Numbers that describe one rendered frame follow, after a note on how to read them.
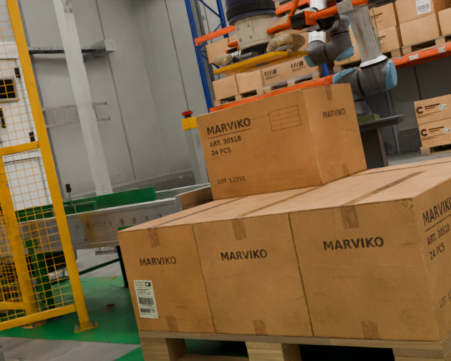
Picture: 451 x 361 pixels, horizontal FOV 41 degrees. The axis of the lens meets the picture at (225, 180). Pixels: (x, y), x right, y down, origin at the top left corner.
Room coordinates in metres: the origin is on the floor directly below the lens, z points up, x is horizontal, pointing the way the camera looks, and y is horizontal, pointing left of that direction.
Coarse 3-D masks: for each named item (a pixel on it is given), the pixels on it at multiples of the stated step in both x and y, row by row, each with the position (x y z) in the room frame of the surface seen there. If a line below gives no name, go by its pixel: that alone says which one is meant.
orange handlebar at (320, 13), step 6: (354, 0) 2.47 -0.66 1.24; (360, 0) 2.46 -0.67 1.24; (336, 6) 2.52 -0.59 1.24; (318, 12) 2.58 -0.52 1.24; (324, 12) 2.56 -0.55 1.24; (330, 12) 2.55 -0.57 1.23; (336, 12) 2.58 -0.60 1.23; (312, 18) 2.60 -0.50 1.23; (318, 18) 2.63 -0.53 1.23; (324, 18) 2.62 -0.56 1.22; (282, 24) 2.69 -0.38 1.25; (288, 24) 2.67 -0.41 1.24; (270, 30) 2.73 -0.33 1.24; (276, 30) 2.71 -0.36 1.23; (282, 30) 2.74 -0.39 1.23; (234, 42) 2.85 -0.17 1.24
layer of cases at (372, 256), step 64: (320, 192) 2.21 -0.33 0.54; (384, 192) 1.82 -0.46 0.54; (448, 192) 1.82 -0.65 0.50; (128, 256) 2.33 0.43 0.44; (192, 256) 2.13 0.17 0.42; (256, 256) 1.95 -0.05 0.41; (320, 256) 1.80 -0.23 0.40; (384, 256) 1.68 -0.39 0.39; (448, 256) 1.74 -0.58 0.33; (192, 320) 2.17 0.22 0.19; (256, 320) 1.99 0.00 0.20; (320, 320) 1.83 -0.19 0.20; (384, 320) 1.70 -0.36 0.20; (448, 320) 1.67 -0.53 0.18
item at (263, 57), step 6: (258, 54) 2.69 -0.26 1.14; (264, 54) 2.63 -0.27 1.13; (270, 54) 2.61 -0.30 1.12; (276, 54) 2.60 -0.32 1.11; (282, 54) 2.64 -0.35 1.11; (234, 60) 2.77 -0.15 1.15; (246, 60) 2.69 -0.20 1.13; (252, 60) 2.67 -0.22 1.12; (258, 60) 2.65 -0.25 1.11; (264, 60) 2.68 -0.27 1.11; (270, 60) 2.72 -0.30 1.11; (228, 66) 2.75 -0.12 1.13; (234, 66) 2.73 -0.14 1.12; (240, 66) 2.71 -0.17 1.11; (246, 66) 2.75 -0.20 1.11; (216, 72) 2.79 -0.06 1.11; (222, 72) 2.80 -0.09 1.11; (228, 72) 2.85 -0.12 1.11
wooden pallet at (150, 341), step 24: (144, 336) 2.34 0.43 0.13; (168, 336) 2.25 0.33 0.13; (192, 336) 2.18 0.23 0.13; (216, 336) 2.10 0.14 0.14; (240, 336) 2.04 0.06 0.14; (264, 336) 1.97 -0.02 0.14; (168, 360) 2.27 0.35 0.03; (192, 360) 2.25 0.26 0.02; (216, 360) 2.19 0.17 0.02; (240, 360) 2.14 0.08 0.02; (264, 360) 1.98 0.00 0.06; (288, 360) 1.95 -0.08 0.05; (408, 360) 1.67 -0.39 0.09; (432, 360) 1.62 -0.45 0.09
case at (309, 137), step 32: (288, 96) 2.51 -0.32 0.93; (320, 96) 2.55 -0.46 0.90; (352, 96) 2.76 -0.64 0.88; (224, 128) 2.75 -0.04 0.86; (256, 128) 2.63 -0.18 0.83; (288, 128) 2.53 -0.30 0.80; (320, 128) 2.51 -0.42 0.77; (352, 128) 2.71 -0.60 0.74; (224, 160) 2.77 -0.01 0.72; (256, 160) 2.65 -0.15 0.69; (288, 160) 2.55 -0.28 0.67; (320, 160) 2.47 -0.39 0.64; (352, 160) 2.67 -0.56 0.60; (224, 192) 2.80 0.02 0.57; (256, 192) 2.68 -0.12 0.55
